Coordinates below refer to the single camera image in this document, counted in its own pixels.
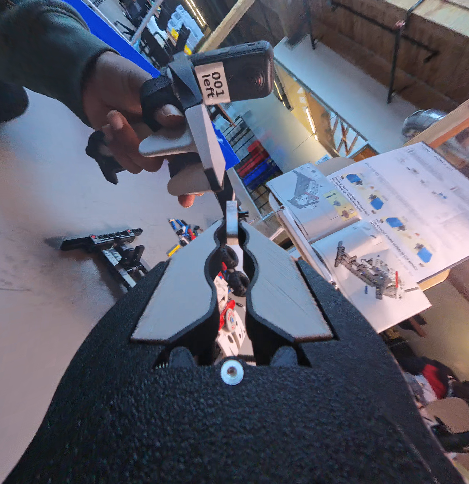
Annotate toy truck chassis model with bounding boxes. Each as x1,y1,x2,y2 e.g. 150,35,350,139
60,228,254,360

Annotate pile of small toy pieces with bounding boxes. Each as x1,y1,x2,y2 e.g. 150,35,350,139
168,218,203,247

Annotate person's left forearm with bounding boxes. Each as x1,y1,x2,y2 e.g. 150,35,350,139
0,0,118,126

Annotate person's left hand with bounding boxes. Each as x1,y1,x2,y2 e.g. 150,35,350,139
82,51,205,208

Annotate wooden post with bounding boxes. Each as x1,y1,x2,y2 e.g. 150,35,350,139
196,0,256,54

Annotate white book stand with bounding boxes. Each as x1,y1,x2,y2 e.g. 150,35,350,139
268,193,338,290

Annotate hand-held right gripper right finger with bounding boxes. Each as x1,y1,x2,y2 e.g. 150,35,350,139
238,220,334,343

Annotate white toy beam piece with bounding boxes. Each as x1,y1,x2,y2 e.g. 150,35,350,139
225,200,249,247

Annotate black office chair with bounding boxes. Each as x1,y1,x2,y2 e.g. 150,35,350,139
138,21,192,67

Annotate blue storage bin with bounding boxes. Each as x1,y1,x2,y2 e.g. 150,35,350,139
64,0,241,171

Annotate black padded armrest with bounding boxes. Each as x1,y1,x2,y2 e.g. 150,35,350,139
0,77,29,124

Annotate frosted glass partition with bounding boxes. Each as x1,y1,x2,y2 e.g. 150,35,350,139
227,95,333,161

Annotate stack of coloured bins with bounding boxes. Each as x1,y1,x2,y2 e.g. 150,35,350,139
235,139,281,190

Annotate whiteboard on stand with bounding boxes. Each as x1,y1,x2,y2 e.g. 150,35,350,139
129,0,165,46

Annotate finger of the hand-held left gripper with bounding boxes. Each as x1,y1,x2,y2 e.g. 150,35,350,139
184,104,227,192

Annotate printed instruction sheet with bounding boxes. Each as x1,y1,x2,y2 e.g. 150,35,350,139
327,141,469,283

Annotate toy instruction booklet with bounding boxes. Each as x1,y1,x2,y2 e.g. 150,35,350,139
266,163,432,334

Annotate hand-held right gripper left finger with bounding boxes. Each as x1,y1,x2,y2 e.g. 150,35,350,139
130,220,224,344

